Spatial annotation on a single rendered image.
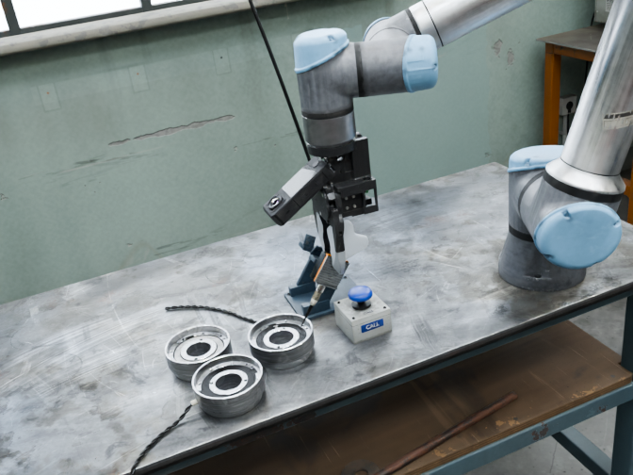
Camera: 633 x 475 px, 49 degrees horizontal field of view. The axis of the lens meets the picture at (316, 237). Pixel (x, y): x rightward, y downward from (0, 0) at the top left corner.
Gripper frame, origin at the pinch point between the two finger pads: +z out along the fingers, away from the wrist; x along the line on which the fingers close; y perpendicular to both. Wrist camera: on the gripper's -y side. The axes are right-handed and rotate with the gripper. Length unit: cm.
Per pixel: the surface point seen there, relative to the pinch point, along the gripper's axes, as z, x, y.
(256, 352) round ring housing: 9.9, -2.6, -14.9
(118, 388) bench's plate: 13.3, 3.9, -36.4
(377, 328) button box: 11.6, -4.1, 4.9
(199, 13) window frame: -20, 152, 14
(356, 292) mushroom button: 5.8, -1.1, 3.1
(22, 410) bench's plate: 13, 6, -51
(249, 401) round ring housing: 11.1, -12.1, -19.0
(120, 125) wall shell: 14, 160, -19
